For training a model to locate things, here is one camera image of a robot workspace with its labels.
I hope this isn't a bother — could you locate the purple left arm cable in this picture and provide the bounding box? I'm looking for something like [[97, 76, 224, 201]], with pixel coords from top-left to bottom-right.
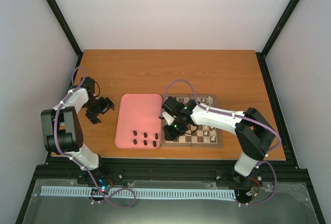
[[55, 66, 137, 209]]

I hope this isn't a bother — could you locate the pink plastic tray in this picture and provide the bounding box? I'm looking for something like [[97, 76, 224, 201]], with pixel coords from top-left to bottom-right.
[[115, 94, 162, 149]]

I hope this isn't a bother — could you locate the wooden chessboard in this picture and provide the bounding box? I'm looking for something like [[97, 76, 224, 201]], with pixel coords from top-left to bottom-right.
[[161, 94, 223, 148]]

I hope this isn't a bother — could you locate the light blue cable duct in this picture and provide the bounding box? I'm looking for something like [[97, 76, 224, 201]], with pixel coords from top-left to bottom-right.
[[40, 186, 236, 201]]

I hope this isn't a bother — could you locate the black aluminium frame rail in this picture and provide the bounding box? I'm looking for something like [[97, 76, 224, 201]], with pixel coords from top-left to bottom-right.
[[32, 157, 311, 184]]

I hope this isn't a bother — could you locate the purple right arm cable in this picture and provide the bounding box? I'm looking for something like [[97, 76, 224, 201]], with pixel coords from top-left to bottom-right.
[[162, 79, 282, 206]]

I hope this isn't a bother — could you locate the left controller circuit board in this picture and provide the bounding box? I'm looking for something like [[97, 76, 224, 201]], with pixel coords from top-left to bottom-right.
[[93, 174, 113, 196]]

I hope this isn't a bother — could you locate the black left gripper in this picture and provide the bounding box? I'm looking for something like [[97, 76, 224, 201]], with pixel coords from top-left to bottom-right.
[[83, 97, 115, 125]]

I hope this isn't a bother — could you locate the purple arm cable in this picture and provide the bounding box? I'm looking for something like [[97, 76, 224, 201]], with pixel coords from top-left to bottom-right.
[[162, 79, 282, 206], [55, 66, 137, 209]]

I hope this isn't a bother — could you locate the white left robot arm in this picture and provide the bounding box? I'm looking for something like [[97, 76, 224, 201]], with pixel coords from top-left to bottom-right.
[[41, 77, 114, 184]]

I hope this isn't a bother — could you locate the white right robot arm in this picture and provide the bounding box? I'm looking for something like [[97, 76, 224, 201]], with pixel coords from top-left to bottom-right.
[[159, 97, 281, 181]]

